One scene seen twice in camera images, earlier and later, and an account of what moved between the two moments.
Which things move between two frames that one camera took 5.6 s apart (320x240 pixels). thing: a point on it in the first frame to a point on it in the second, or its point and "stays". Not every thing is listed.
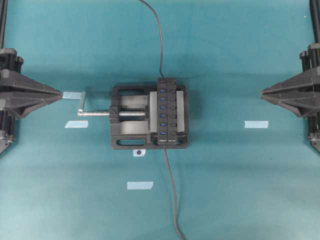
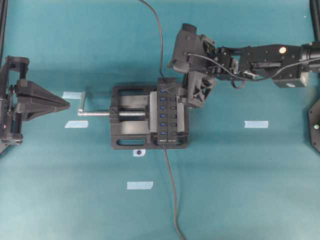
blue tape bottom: (139, 185) stays
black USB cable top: (160, 67) stays
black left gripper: (20, 94) to (33, 100)
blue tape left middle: (77, 124) stays
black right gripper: (300, 93) to (191, 49)
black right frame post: (315, 11) stays
